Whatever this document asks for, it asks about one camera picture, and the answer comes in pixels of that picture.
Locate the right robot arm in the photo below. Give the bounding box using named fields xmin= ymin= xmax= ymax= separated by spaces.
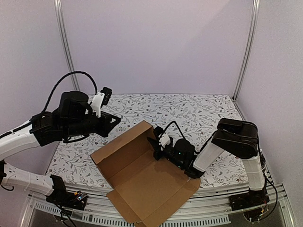
xmin=147 ymin=118 xmax=267 ymax=206

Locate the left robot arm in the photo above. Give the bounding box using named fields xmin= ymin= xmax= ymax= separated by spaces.
xmin=0 ymin=112 xmax=121 ymax=205

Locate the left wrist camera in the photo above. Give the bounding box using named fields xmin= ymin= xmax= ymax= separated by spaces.
xmin=90 ymin=87 xmax=112 ymax=118

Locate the aluminium front rail frame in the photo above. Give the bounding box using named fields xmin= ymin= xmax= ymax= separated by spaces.
xmin=20 ymin=180 xmax=296 ymax=227

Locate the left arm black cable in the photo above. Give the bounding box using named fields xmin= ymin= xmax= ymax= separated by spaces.
xmin=42 ymin=71 xmax=99 ymax=114

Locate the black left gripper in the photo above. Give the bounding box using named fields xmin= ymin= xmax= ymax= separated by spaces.
xmin=64 ymin=111 xmax=121 ymax=138

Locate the brown cardboard box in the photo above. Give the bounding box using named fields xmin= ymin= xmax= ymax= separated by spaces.
xmin=90 ymin=121 xmax=201 ymax=227

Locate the left aluminium corner post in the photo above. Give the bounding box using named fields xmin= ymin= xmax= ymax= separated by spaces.
xmin=53 ymin=0 xmax=81 ymax=92

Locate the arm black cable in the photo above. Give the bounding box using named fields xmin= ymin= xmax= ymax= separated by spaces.
xmin=42 ymin=71 xmax=99 ymax=114
xmin=163 ymin=120 xmax=211 ymax=154

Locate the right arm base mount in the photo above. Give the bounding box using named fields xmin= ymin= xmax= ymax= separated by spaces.
xmin=229 ymin=189 xmax=270 ymax=222

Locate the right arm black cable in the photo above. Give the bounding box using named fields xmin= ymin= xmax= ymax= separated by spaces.
xmin=163 ymin=120 xmax=211 ymax=154

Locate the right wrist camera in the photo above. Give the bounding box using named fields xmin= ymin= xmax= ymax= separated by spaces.
xmin=153 ymin=126 xmax=173 ymax=148

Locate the aluminium corner post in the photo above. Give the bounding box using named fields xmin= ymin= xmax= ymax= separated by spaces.
xmin=53 ymin=0 xmax=81 ymax=92
xmin=232 ymin=0 xmax=260 ymax=102

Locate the right aluminium corner post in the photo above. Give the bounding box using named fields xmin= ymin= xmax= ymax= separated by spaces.
xmin=232 ymin=0 xmax=260 ymax=102

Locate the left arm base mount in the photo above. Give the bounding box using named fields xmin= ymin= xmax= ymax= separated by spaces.
xmin=46 ymin=175 xmax=88 ymax=210

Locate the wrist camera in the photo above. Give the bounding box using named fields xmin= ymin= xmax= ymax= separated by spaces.
xmin=153 ymin=126 xmax=173 ymax=148
xmin=90 ymin=87 xmax=112 ymax=118

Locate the floral patterned table mat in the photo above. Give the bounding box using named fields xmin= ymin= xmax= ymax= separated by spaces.
xmin=46 ymin=94 xmax=241 ymax=188

